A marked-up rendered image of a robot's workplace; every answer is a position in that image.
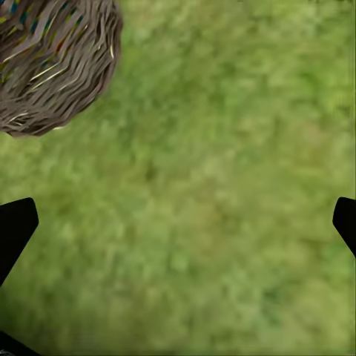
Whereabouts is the wicker basket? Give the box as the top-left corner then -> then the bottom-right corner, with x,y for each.
0,0 -> 124,139

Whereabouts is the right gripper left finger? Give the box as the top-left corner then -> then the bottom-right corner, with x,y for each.
0,197 -> 39,286

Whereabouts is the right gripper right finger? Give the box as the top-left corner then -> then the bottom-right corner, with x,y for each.
332,197 -> 356,256

